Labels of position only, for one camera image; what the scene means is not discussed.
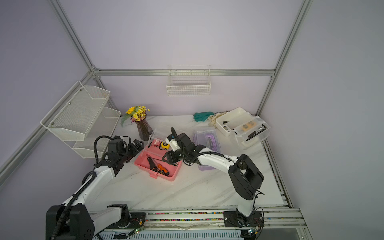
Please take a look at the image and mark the beige work glove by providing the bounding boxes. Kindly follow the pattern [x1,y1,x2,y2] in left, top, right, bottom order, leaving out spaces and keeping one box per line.
[208,112,227,127]

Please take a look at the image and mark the green work glove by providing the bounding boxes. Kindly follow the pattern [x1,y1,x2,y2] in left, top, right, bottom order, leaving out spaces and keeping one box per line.
[193,112,215,122]

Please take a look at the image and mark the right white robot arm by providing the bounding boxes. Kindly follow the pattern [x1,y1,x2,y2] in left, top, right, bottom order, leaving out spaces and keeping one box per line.
[163,132,264,228]

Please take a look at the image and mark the pink toolbox with clear lid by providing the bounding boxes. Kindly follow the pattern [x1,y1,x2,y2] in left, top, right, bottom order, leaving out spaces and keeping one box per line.
[134,126,182,182]

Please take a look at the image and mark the glass vase with yellow flowers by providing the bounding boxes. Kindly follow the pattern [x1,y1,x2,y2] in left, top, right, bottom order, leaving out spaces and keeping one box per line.
[121,106,153,141]

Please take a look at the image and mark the purple toolbox with clear lid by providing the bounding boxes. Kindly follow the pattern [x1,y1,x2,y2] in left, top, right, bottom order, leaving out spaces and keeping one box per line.
[193,127,222,153]

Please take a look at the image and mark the white toolbox with clear lid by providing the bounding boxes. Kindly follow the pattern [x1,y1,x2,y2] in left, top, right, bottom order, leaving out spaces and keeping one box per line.
[215,108,270,150]

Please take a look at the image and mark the black handled tool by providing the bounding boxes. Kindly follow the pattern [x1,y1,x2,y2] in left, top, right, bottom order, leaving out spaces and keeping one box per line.
[146,155,159,173]

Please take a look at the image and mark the orange handled screwdriver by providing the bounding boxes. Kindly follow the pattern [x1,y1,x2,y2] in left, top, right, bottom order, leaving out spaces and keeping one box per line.
[157,164,170,176]

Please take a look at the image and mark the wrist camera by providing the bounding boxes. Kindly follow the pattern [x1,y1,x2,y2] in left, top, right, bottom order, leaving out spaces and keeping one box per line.
[108,138,125,155]
[166,134,180,152]

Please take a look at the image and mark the white mesh two-tier shelf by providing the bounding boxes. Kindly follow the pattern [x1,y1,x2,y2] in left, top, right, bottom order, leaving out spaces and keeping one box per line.
[41,82,121,159]

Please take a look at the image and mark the white wire wall basket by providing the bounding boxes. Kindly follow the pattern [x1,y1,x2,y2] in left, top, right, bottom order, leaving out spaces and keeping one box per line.
[166,65,211,97]

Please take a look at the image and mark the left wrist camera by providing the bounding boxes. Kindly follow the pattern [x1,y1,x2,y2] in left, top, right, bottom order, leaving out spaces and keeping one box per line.
[108,138,125,155]

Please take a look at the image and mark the black hex key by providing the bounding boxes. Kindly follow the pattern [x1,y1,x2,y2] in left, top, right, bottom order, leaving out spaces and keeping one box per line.
[246,125,267,141]

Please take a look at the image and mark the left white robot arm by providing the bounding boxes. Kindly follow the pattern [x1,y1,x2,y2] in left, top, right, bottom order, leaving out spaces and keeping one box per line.
[46,135,145,240]

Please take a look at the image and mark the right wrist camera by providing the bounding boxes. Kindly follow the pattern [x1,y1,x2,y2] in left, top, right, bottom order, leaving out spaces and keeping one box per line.
[166,134,180,152]

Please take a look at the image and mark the yellow tape measure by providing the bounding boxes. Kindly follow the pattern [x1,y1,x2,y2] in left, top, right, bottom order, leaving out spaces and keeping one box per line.
[159,142,170,150]

